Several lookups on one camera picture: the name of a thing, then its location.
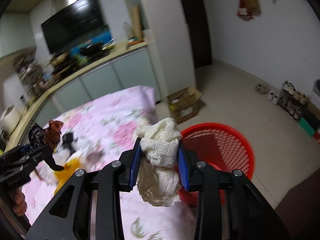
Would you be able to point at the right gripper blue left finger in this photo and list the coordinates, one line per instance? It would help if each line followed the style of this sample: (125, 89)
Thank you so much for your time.
(135, 159)

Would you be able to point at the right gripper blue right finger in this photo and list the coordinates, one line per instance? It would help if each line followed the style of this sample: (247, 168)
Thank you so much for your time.
(183, 166)

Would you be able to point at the cream mesh rag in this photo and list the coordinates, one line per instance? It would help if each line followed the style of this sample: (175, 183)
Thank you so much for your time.
(158, 183)

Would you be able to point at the black plastic bag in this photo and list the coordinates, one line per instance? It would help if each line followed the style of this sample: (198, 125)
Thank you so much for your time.
(36, 141)

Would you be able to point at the brown wrapper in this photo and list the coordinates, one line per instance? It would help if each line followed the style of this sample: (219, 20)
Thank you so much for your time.
(52, 133)

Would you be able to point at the clear plastic bag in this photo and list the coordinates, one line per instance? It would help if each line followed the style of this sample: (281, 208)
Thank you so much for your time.
(61, 156)

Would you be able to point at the person left hand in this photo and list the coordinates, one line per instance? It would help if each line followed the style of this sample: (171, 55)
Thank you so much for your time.
(20, 205)

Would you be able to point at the red plastic mesh basket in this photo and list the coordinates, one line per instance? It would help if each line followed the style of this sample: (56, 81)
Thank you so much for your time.
(221, 167)

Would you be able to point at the white rice cooker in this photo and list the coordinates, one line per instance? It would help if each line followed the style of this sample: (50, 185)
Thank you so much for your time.
(10, 119)

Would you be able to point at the pink floral table cloth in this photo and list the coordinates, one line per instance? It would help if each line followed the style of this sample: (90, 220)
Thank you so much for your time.
(106, 127)

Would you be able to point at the cardboard box on floor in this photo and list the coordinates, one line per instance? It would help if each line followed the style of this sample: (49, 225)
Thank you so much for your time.
(184, 104)

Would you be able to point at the beige slippers pair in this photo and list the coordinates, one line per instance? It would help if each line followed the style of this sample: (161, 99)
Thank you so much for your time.
(261, 89)

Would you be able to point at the white sneakers pair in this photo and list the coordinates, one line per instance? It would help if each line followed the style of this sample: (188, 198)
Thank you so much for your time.
(273, 97)

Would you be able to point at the black shoe rack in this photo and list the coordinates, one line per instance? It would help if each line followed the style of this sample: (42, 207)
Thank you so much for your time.
(293, 101)

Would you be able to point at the black wok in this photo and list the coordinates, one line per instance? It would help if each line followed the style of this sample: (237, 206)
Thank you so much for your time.
(91, 49)

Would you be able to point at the stack of shoe boxes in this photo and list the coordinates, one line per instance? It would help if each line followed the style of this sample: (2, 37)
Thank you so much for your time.
(309, 119)

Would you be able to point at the white plastic bottle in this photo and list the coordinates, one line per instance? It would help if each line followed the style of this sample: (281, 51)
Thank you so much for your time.
(128, 31)

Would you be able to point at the wooden cutting board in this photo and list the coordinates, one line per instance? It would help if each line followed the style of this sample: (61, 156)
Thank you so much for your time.
(136, 23)

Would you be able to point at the black range hood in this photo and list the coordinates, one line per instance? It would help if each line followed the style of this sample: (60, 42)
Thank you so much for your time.
(70, 23)

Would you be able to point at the brown paper bag hanging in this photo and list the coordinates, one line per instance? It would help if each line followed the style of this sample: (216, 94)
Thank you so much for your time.
(253, 7)

